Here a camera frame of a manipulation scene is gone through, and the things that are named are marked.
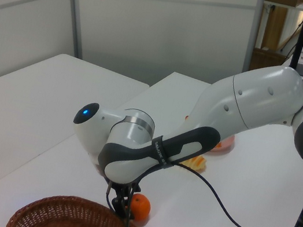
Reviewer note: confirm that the brown woven basket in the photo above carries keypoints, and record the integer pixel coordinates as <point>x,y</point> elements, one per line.
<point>63,212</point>

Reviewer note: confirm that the ribbed toy bread roll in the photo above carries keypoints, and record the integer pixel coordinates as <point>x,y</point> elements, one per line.
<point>197,162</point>

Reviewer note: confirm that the brown wooden panel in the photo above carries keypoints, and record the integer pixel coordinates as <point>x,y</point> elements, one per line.
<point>274,26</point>

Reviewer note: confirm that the braided toy bread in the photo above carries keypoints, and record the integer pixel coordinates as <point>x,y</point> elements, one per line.
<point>219,145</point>

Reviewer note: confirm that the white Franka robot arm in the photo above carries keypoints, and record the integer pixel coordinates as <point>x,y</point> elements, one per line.
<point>253,102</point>

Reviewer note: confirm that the toy orange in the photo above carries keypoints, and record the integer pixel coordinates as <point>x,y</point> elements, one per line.
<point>142,207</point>

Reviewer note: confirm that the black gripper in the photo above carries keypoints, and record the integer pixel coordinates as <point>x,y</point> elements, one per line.
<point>123,189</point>

